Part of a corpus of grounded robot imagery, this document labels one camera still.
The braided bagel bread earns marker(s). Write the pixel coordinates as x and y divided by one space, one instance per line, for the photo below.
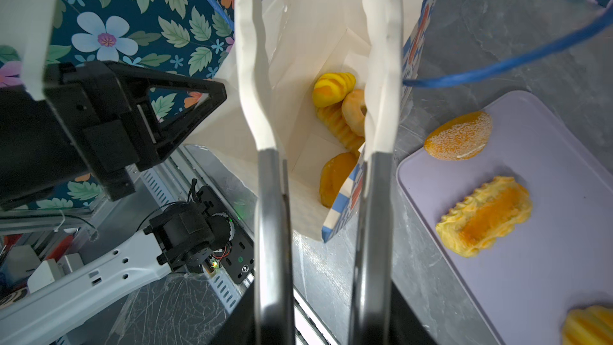
354 111

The small striped round bun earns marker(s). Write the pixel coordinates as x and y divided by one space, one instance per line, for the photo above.
590 326

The large striped loaf bread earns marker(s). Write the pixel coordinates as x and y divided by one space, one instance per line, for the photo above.
332 117

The yellow oval bread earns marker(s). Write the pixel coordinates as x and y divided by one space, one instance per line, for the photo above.
332 88

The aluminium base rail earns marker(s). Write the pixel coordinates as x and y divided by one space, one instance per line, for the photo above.
189 305

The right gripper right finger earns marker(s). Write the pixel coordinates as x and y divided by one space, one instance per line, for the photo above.
405 327

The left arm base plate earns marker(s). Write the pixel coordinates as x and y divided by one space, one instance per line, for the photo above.
232 248

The metal tongs white tips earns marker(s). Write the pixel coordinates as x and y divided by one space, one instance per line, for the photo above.
273 286

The long ridged glazed bread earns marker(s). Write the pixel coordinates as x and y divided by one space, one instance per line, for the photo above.
491 212

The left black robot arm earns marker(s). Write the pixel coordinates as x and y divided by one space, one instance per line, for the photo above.
179 236

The checkered paper bag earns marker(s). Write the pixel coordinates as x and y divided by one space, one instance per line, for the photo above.
281 48

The sugared round bread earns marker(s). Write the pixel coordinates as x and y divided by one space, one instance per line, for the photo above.
461 138

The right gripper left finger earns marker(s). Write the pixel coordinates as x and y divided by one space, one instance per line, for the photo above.
239 328

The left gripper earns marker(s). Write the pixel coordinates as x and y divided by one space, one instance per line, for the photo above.
97 119

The orange pointed bread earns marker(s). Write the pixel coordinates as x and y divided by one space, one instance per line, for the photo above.
333 176

